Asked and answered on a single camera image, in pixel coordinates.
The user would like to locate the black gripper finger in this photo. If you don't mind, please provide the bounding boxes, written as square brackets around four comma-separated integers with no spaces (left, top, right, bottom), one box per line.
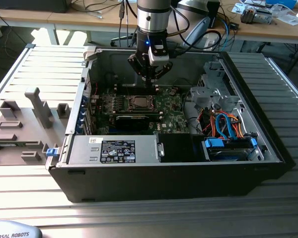
[128,53,151,86]
[149,61,173,86]

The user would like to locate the metal socket cover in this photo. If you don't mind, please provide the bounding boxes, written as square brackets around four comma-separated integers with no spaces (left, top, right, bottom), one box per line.
[131,95,155,112]

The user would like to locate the CPU socket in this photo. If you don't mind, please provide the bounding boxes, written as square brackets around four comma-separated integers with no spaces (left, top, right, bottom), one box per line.
[131,95,154,112]

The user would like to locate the green motherboard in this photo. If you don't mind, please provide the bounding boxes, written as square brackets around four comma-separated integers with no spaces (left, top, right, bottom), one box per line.
[89,85,192,136]

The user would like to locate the metal drive cage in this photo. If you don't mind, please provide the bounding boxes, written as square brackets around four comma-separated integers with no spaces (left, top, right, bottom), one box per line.
[190,60,242,113]

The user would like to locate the black graphics card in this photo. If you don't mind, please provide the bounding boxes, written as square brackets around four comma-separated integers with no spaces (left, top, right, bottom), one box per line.
[115,114,151,132]

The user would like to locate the black upright box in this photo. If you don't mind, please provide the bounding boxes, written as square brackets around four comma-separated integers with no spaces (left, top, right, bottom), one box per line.
[207,0,221,28]

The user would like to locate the wooden desk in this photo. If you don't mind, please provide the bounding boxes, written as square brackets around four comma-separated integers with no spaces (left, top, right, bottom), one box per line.
[0,0,145,28]
[205,0,298,45]

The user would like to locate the black plastic shroud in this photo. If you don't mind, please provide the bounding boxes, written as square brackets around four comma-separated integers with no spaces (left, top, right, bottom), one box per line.
[157,133,205,163]

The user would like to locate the grey power supply unit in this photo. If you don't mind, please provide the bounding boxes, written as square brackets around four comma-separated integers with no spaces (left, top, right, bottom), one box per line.
[67,135,162,166]

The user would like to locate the hard disk in blue carrier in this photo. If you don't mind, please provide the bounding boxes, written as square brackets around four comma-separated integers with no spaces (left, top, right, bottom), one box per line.
[201,137,259,162]

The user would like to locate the grey metal device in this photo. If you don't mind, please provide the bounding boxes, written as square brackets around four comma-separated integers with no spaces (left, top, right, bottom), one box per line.
[240,6,274,25]

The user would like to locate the black box on desk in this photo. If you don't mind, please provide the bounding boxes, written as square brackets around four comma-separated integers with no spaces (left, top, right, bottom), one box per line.
[0,0,69,13]

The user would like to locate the black PC case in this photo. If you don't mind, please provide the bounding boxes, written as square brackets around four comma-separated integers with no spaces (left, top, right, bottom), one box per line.
[45,46,296,204]

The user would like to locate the white paper sheet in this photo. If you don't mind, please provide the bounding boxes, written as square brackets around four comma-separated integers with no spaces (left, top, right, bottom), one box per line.
[275,9,298,27]

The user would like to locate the grey parts rack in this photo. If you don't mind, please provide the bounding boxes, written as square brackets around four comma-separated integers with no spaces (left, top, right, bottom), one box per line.
[0,86,73,167]

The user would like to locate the blue box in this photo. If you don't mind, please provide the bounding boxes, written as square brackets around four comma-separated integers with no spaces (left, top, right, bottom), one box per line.
[265,0,298,9]

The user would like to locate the grey Universal Robots housing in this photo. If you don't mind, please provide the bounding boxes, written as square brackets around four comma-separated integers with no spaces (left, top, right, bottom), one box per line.
[0,220,43,238]

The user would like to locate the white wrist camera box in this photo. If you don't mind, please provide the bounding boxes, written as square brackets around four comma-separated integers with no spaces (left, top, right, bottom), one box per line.
[148,44,170,66]

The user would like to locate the blue wire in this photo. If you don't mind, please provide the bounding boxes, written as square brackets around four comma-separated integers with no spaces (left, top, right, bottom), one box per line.
[215,113,233,141]

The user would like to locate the orange wire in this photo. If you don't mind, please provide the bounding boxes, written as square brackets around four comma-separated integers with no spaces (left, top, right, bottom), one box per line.
[223,113,245,138]

